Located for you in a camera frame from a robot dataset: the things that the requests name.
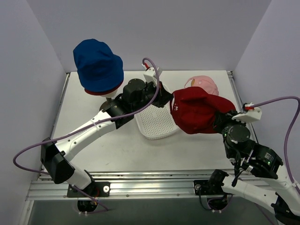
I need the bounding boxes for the red cap with strap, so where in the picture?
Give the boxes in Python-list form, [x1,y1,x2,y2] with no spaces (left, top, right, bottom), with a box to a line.
[170,87,236,135]

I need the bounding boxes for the pink baseball cap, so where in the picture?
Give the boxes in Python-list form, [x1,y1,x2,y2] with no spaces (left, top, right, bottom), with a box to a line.
[184,75,219,96]

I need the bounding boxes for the dark red bucket hat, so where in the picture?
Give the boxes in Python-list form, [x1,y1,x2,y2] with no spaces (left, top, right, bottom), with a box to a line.
[84,82,123,96]

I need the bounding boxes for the blue bucket hat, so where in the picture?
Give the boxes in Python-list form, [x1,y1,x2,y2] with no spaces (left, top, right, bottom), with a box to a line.
[73,39,124,92]

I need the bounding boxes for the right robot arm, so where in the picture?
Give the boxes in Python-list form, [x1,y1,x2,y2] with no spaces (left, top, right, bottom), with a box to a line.
[208,111,300,225]

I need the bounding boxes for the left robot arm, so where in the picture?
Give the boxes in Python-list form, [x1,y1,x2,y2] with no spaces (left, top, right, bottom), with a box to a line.
[41,79,173,196]

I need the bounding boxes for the white plastic basket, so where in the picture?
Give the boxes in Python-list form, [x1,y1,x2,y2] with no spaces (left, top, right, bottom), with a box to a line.
[134,84,178,141]

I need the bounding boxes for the cream mannequin head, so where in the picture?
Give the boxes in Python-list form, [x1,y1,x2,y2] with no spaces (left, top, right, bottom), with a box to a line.
[100,88,118,98]

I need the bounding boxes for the dark round mannequin stand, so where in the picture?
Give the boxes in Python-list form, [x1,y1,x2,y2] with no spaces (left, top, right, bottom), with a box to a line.
[99,97,117,112]

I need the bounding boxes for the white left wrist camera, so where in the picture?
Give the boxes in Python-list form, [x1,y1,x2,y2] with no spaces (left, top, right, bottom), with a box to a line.
[143,67,157,85]

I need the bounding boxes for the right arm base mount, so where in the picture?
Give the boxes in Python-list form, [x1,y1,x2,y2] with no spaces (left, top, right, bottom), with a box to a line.
[193,180,233,214]

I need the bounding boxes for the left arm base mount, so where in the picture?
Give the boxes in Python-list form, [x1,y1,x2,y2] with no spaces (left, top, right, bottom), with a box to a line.
[67,181,111,211]

